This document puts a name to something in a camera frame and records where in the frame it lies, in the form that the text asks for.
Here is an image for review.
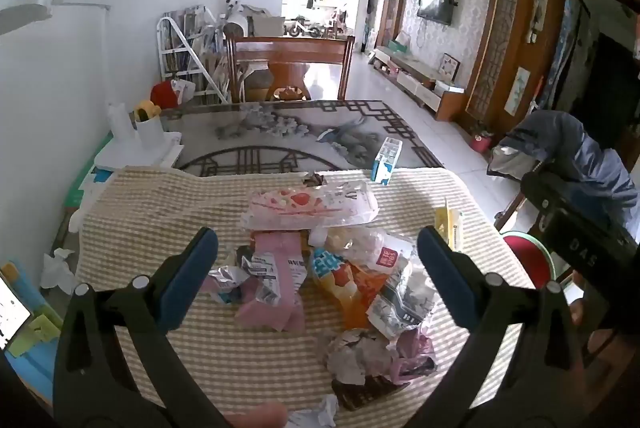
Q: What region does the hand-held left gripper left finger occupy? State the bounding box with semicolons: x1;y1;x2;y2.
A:
52;227;236;428

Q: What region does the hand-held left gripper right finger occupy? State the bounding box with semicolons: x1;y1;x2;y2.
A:
400;225;588;428

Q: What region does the pink strawberry snack packet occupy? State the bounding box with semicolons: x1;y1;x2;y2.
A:
241;188;326;231

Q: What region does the blue white milk carton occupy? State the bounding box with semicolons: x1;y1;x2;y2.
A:
371;137;404;185

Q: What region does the person's right hand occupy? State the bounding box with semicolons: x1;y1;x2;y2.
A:
570;271;588;326

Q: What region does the person's left hand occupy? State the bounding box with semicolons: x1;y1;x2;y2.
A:
222;402;289;428

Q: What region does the thin yellow packet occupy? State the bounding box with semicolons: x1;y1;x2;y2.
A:
434;198;463;251

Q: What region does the crumpled silver wrapper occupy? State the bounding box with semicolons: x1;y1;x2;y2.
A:
207;248;283;306

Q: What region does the wooden chair under jacket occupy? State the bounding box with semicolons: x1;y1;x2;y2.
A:
495;191;533;234

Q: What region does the pink paper wrapper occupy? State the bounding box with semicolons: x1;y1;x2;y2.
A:
235;231;313;334

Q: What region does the crumpled pink wrapper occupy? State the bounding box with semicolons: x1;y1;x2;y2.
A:
390;328;437;384

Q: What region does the blue grey jacket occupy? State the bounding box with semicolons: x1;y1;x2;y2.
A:
487;111;638;229

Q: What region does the orange blue snack packet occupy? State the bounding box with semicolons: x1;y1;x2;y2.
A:
310;248;391;329

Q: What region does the crumpled white paper ball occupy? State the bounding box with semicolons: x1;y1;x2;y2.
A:
325;328;396;386

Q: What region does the white desk lamp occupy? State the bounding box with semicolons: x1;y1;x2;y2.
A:
0;0;185;171

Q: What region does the white crumpled tissue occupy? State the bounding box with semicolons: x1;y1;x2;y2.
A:
40;248;78;294
287;394;341;428

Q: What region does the dark brown wrapper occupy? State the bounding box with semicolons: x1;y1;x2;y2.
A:
331;373;406;411

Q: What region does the yellow tape roll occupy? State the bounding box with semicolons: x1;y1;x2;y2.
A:
134;101;162;121

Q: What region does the light blue framed painting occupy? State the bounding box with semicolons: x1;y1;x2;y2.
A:
505;66;531;116

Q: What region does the blue plastic object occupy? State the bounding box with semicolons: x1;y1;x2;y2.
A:
0;261;66;404

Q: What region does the red bag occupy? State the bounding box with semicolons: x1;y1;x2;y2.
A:
150;81;196;106

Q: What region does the smartphone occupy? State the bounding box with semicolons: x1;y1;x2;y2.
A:
0;275;31;349

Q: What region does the low television cabinet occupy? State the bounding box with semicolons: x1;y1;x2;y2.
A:
372;46;468;121

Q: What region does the white metal rack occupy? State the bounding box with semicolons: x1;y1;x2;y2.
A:
156;6;236;104

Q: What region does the hanging scroll picture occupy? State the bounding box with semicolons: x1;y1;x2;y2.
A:
530;0;551;44

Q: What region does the brown wooden chair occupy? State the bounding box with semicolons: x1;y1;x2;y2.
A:
224;34;357;103

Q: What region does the white balance bike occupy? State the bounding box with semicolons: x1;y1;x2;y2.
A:
284;19;326;39

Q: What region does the wall television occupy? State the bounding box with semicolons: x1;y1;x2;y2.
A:
417;0;455;26

